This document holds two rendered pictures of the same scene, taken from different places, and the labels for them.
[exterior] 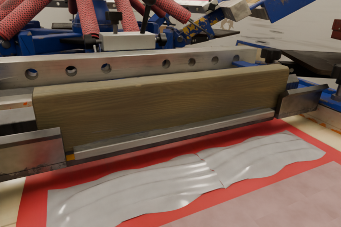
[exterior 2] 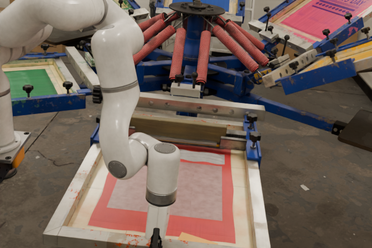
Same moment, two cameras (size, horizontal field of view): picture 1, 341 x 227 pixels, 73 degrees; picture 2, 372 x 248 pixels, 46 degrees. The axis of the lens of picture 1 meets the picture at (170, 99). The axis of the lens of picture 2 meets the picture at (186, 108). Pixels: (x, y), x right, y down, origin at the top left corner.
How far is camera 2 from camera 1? 1.35 m
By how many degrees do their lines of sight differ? 25
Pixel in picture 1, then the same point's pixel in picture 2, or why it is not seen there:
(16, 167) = not seen: hidden behind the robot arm
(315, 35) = not seen: outside the picture
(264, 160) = (195, 157)
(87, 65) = (158, 102)
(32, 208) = not seen: hidden behind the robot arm
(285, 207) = (185, 166)
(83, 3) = (176, 55)
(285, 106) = (222, 143)
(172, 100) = (170, 127)
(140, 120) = (159, 131)
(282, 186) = (191, 164)
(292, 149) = (212, 159)
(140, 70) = (184, 108)
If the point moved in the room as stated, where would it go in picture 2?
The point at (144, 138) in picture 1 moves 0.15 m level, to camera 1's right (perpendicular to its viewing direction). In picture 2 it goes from (158, 137) to (194, 150)
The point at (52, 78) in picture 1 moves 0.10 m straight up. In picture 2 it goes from (142, 104) to (143, 82)
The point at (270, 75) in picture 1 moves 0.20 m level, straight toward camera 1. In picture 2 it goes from (215, 128) to (170, 140)
